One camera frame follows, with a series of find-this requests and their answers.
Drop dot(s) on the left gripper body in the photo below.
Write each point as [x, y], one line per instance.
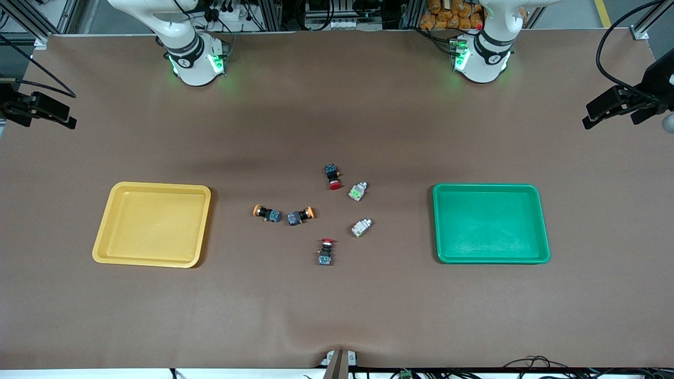
[654, 83]

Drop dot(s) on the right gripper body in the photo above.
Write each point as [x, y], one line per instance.
[7, 103]

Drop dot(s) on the yellow push button switch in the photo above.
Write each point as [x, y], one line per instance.
[297, 217]
[268, 213]

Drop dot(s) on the green push button switch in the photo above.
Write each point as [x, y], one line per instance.
[358, 191]

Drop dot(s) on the white switch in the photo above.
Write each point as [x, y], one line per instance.
[362, 227]

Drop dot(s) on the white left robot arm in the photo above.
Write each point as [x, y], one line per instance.
[482, 63]

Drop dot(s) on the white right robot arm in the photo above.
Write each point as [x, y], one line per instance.
[195, 63]

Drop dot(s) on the yellow plastic tray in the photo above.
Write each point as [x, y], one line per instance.
[152, 226]

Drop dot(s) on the green plastic tray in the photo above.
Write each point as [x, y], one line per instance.
[489, 223]

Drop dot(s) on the orange lumpy objects pile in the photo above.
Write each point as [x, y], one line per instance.
[453, 13]

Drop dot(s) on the white power strip with plugs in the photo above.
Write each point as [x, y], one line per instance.
[231, 20]

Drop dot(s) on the aluminium frame strut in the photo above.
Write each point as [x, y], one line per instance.
[645, 23]
[31, 23]

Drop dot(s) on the aluminium frame post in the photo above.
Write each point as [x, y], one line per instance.
[271, 15]
[410, 13]

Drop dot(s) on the red push button switch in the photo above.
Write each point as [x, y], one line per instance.
[331, 173]
[325, 255]

